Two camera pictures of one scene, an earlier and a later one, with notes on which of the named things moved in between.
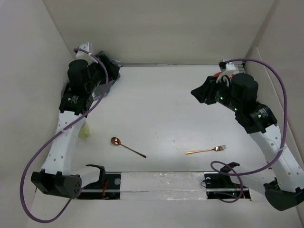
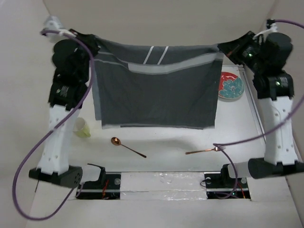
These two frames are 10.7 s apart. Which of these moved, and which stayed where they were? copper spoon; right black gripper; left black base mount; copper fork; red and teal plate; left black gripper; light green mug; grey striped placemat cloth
Moved: red and teal plate; grey striped placemat cloth; right black gripper; left black gripper
Stayed: copper fork; light green mug; left black base mount; copper spoon
